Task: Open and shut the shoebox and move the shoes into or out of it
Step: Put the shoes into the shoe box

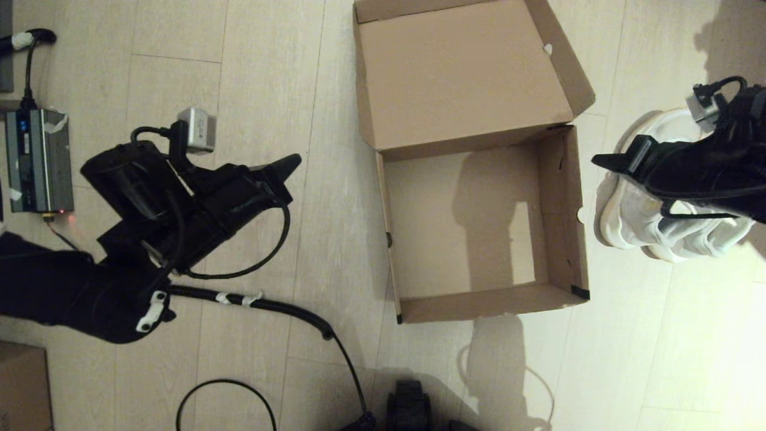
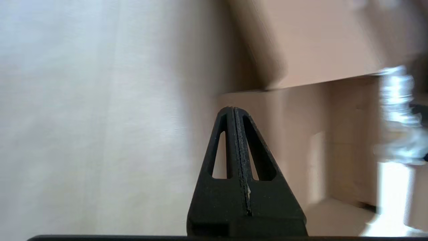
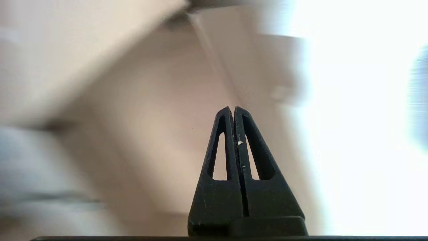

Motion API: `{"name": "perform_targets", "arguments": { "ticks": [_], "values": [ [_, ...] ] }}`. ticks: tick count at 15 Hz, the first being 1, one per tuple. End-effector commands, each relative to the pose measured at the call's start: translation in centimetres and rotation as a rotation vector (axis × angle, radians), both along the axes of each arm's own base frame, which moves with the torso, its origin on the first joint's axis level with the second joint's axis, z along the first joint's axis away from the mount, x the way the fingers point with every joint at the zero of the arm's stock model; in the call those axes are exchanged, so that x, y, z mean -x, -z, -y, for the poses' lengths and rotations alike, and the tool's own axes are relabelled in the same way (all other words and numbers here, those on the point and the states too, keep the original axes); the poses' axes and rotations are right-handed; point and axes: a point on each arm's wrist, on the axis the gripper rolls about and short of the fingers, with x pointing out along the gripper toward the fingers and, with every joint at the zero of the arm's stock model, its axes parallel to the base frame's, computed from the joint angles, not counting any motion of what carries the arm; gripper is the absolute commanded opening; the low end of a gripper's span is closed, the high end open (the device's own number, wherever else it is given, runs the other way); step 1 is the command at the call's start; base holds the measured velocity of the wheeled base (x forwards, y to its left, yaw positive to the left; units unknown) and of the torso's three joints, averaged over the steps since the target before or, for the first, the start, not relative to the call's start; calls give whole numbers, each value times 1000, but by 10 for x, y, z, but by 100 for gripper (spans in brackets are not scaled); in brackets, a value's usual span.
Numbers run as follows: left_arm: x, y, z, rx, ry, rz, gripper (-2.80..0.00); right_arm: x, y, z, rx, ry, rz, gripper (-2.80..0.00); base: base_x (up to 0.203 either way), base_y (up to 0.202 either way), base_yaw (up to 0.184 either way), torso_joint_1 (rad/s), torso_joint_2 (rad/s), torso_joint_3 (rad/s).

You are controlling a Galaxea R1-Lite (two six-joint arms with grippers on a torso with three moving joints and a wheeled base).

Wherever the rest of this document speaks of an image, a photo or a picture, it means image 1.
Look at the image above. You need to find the white lace-up sneaker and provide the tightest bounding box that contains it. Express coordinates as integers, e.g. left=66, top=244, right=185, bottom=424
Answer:
left=643, top=213, right=756, bottom=264
left=598, top=108, right=728, bottom=250

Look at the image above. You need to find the brown cardboard shoe box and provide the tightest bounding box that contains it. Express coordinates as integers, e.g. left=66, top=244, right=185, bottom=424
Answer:
left=352, top=0, right=596, bottom=325

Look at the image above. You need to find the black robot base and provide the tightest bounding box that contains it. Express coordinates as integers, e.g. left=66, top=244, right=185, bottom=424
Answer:
left=386, top=378, right=434, bottom=431

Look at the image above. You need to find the grey power supply unit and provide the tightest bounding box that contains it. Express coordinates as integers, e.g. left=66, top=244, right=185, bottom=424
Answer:
left=5, top=108, right=77, bottom=214

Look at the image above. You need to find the dark grey panel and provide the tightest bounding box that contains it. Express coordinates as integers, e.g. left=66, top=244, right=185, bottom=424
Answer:
left=0, top=0, right=14, bottom=93

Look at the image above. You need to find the brown cardboard carton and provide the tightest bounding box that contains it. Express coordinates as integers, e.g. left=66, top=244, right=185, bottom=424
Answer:
left=0, top=343, right=54, bottom=431

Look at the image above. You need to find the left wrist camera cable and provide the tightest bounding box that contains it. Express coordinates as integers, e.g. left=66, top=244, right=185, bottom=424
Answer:
left=180, top=204, right=292, bottom=281

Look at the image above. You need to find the black corrugated cable conduit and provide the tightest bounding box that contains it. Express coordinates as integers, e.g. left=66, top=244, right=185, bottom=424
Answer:
left=168, top=285, right=378, bottom=430

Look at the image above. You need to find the thin red-black wire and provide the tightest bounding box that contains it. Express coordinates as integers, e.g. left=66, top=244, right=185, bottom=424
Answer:
left=45, top=214, right=78, bottom=249

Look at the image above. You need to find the thin black floor cable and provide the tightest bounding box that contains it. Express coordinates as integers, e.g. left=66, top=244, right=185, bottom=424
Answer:
left=175, top=379, right=279, bottom=431

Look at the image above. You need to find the black taped power cord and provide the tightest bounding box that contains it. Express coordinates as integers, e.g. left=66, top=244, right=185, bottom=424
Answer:
left=0, top=28, right=59, bottom=111

